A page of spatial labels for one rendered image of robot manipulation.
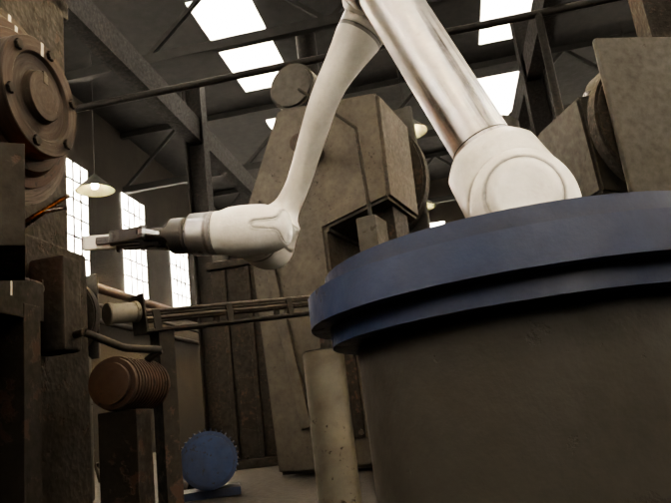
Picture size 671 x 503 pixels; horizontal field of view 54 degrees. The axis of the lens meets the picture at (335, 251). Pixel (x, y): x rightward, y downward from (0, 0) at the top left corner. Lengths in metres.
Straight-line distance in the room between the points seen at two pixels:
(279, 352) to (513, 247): 3.83
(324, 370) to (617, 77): 3.16
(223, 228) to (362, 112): 2.99
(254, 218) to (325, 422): 0.75
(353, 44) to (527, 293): 1.08
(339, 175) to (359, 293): 3.77
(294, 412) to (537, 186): 3.31
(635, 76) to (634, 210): 4.23
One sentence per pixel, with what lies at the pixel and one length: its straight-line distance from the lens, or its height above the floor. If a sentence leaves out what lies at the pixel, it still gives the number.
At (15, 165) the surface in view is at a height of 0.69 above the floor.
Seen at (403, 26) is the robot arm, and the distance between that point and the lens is 1.16.
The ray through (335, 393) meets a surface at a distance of 1.85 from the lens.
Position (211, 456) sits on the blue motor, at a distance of 3.45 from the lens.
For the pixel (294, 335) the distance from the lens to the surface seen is 4.10.
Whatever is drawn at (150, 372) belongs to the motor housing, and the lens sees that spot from 1.72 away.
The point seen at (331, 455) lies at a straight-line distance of 1.85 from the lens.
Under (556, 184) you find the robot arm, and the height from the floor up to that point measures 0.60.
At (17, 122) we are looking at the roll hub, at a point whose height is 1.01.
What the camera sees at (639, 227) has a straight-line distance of 0.36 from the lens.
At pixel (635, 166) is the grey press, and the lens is 4.30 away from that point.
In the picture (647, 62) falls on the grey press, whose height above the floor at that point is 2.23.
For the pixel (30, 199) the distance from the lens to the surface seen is 1.69.
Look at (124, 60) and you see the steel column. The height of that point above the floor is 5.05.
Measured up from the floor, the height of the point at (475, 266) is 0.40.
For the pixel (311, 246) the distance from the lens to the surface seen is 4.12.
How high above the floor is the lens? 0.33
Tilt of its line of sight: 14 degrees up
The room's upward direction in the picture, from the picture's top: 7 degrees counter-clockwise
